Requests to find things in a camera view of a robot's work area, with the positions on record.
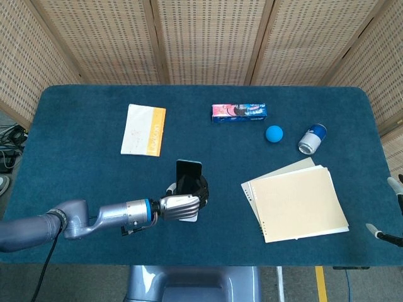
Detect blue ball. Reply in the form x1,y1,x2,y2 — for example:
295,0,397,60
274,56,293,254
265,125,285,143

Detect blue pink cookie box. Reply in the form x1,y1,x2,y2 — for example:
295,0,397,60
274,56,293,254
211,103,269,124

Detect black floor cables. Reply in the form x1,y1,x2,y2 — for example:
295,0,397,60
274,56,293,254
0,123,30,173

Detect black smartphone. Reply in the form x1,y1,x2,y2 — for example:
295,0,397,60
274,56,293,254
175,159,203,193

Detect white paper sheets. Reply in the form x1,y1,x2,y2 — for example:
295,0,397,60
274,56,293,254
310,164,350,234

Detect blue cable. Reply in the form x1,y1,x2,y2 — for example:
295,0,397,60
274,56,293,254
344,269,353,302

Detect silver blue soda can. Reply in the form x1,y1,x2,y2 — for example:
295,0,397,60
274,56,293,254
297,123,327,155

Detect white and orange booklet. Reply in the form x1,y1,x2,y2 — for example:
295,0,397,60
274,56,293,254
120,104,167,157

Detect bamboo folding screen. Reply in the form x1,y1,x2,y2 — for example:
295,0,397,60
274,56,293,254
0,0,403,183

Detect dark blue table cloth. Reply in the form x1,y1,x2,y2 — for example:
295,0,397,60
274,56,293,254
0,84,394,268

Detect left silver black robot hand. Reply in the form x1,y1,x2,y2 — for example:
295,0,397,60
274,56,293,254
159,175,211,221

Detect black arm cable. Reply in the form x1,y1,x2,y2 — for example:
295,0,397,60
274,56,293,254
30,220,64,302

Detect tan spiral notebook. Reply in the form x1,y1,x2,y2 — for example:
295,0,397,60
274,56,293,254
251,168,349,244

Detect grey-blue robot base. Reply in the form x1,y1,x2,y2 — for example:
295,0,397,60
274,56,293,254
124,266,263,302

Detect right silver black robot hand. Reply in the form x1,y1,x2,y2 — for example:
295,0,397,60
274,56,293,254
366,174,403,248

